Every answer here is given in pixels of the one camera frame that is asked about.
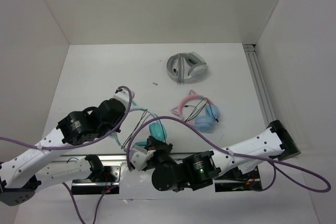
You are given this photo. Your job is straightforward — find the pink blue cat-ear headphones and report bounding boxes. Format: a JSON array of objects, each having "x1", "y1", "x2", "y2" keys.
[{"x1": 171, "y1": 90, "x2": 220, "y2": 133}]

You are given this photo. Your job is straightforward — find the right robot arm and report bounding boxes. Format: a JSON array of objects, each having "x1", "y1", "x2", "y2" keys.
[{"x1": 146, "y1": 120, "x2": 301, "y2": 192}]

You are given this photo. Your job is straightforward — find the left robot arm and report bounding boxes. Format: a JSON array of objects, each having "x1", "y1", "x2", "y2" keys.
[{"x1": 1, "y1": 98, "x2": 131, "y2": 206}]

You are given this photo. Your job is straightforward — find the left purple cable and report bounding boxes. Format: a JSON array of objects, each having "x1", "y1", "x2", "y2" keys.
[{"x1": 0, "y1": 86, "x2": 132, "y2": 151}]

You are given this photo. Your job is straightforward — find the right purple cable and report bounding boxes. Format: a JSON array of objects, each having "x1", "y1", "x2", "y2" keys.
[{"x1": 125, "y1": 115, "x2": 331, "y2": 193}]

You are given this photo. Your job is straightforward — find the black teal headphone cable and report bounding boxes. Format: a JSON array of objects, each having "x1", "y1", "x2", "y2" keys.
[{"x1": 121, "y1": 110, "x2": 167, "y2": 149}]

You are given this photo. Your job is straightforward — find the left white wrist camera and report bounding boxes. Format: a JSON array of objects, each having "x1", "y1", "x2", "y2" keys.
[{"x1": 112, "y1": 89, "x2": 129, "y2": 108}]

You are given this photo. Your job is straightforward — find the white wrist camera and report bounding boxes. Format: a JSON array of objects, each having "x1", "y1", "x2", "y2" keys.
[
  {"x1": 130, "y1": 145, "x2": 155, "y2": 171},
  {"x1": 112, "y1": 89, "x2": 129, "y2": 108}
]

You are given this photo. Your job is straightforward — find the aluminium front rail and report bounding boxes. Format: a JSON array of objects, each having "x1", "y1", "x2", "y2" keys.
[{"x1": 49, "y1": 153, "x2": 205, "y2": 164}]

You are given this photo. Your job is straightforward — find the grey white headphones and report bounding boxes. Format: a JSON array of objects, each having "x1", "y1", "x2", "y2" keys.
[{"x1": 166, "y1": 52, "x2": 208, "y2": 84}]

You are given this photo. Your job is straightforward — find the purple cable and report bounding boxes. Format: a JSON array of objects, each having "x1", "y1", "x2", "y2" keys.
[
  {"x1": 0, "y1": 86, "x2": 132, "y2": 151},
  {"x1": 125, "y1": 115, "x2": 331, "y2": 193}
]

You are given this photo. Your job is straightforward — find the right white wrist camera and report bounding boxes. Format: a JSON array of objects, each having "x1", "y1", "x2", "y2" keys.
[{"x1": 130, "y1": 145, "x2": 155, "y2": 171}]

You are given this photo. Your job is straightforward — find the aluminium side rail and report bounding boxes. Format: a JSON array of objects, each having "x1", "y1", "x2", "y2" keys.
[{"x1": 243, "y1": 44, "x2": 277, "y2": 126}]

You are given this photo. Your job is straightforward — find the teal cat-ear headphones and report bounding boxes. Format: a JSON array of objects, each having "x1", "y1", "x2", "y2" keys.
[{"x1": 108, "y1": 101, "x2": 167, "y2": 151}]

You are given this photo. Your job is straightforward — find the black pink headphone cable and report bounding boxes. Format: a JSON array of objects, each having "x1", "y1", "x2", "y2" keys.
[{"x1": 181, "y1": 98, "x2": 220, "y2": 123}]

